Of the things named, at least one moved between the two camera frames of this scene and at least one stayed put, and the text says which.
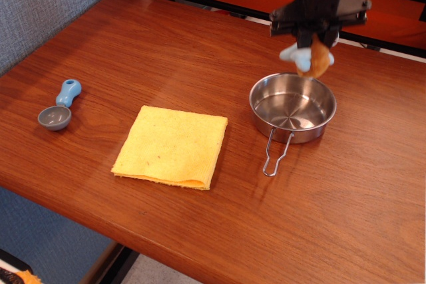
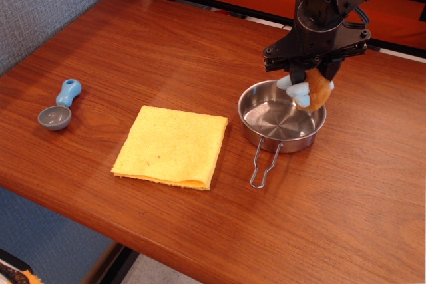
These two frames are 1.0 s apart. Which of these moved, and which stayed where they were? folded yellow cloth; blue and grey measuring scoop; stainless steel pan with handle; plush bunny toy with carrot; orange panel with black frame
Moved: plush bunny toy with carrot; stainless steel pan with handle
Stayed: blue and grey measuring scoop; orange panel with black frame; folded yellow cloth
